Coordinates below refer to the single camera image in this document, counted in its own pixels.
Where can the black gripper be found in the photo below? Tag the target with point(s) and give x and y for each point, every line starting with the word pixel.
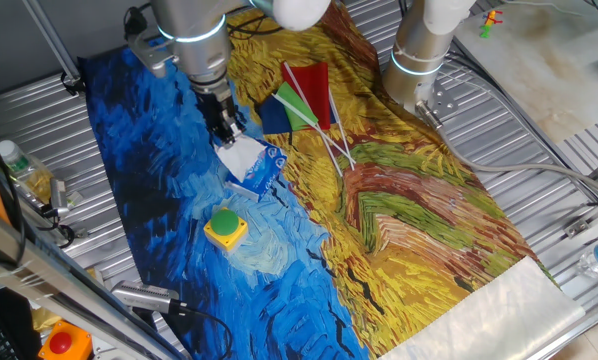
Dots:
pixel 219 107

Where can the white napkin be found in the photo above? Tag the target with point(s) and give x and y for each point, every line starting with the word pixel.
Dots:
pixel 241 157

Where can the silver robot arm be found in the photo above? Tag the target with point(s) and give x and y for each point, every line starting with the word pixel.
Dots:
pixel 194 20

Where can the red green blue flags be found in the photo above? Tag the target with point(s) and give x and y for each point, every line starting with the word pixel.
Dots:
pixel 274 117

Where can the blue tissue pack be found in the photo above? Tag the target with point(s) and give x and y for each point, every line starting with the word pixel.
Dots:
pixel 269 172

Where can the green flag white stick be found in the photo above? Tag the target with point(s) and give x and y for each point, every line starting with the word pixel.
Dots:
pixel 296 112

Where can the green button yellow box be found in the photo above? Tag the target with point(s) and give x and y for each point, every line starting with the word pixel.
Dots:
pixel 224 225

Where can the red flag white stick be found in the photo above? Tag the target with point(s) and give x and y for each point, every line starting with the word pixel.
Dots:
pixel 314 90

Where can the grey metal device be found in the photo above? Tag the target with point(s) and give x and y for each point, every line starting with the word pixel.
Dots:
pixel 59 192

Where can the painting print tablecloth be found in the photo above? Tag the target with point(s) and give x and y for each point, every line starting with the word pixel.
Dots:
pixel 404 225

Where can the grey metal pole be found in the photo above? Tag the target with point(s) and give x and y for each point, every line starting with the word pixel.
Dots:
pixel 51 42

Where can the yellow oil bottle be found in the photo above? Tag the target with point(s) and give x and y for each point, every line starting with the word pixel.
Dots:
pixel 16 160

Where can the orange box red button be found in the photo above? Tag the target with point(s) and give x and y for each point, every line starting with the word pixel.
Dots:
pixel 74 335

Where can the colourful plastic toy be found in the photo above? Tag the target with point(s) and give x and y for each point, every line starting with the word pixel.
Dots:
pixel 490 22

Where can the white marble board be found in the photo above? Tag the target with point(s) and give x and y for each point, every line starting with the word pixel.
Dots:
pixel 544 75

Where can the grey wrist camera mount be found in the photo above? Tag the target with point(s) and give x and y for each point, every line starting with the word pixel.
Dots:
pixel 151 55

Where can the silver camera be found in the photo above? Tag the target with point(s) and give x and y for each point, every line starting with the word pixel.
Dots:
pixel 139 295

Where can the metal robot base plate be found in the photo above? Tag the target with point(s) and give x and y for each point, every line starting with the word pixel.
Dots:
pixel 444 100

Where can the aluminium frame bar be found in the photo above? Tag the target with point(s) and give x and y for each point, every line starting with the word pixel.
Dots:
pixel 54 280

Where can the aluminium profile bracket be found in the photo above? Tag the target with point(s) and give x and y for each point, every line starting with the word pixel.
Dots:
pixel 586 222

